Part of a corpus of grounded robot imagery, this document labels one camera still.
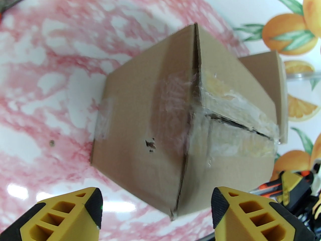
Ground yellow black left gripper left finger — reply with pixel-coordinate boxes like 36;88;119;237
0;187;103;241

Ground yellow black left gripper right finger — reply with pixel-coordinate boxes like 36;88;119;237
211;187;317;241

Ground orange black utility knife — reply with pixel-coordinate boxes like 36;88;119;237
250;178;285;198

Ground brown cardboard express box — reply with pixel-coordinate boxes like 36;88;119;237
90;22;281;221
238;50;289;144

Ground aluminium frame post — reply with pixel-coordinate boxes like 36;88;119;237
286;71;321;81

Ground orange black handled pliers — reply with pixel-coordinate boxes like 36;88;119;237
0;0;26;23

